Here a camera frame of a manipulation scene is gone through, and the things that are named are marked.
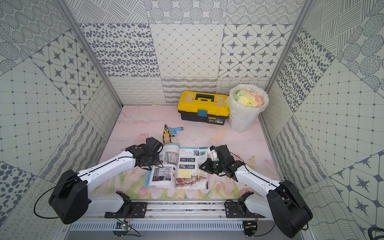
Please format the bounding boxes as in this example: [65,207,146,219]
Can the yellow black toolbox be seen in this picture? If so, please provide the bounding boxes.
[178,91,230,125]

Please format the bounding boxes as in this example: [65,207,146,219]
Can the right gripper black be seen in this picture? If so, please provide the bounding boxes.
[199,157,226,175]

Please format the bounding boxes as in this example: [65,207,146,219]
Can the right black connector with cable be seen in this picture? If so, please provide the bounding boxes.
[243,221,276,238]

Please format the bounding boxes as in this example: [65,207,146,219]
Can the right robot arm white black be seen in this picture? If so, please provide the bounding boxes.
[199,145,313,239]

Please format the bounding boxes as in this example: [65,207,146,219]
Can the aluminium mounting rail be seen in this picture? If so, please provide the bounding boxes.
[61,199,310,222]

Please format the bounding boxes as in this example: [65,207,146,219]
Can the left circuit board with cable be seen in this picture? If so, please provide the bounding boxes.
[113,221,141,238]

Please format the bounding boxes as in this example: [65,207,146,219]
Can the yellow handled pliers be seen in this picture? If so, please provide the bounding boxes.
[163,124,171,145]

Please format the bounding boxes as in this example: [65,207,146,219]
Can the white trash bin with bag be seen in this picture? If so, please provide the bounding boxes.
[226,84,270,133]

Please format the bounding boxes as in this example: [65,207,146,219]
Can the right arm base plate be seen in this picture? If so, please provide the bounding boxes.
[224,201,256,219]

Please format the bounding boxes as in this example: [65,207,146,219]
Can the art textbook with yellow cover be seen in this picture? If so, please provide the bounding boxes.
[143,144,209,190]

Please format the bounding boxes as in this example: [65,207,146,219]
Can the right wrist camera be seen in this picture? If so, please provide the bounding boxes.
[209,146,219,161]

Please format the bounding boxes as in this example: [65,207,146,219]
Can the yellow sticky note on page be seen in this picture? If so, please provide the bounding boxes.
[178,169,193,179]

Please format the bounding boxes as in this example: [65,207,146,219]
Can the discarded sticky notes pile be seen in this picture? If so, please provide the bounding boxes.
[233,90,264,108]

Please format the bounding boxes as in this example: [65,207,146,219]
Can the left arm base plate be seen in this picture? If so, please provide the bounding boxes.
[104,202,148,219]

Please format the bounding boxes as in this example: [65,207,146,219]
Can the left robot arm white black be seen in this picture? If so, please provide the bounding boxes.
[49,138,164,225]

